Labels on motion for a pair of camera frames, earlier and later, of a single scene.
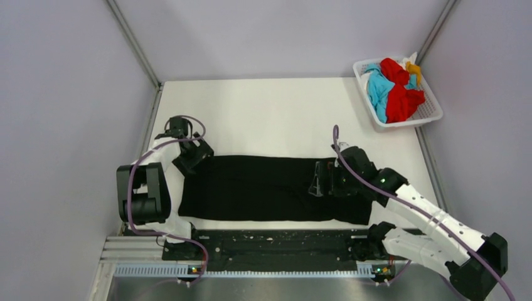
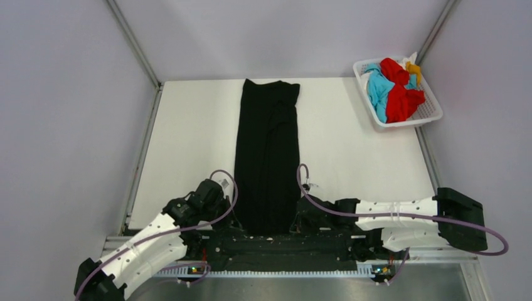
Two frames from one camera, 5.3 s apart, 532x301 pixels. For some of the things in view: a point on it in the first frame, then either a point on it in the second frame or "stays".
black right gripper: x=325 y=169 -> x=300 y=226
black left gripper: x=202 y=150 -> x=229 y=223
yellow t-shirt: x=414 y=69 stays
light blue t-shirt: x=379 y=87 stays
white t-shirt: x=412 y=59 stays
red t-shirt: x=402 y=102 stays
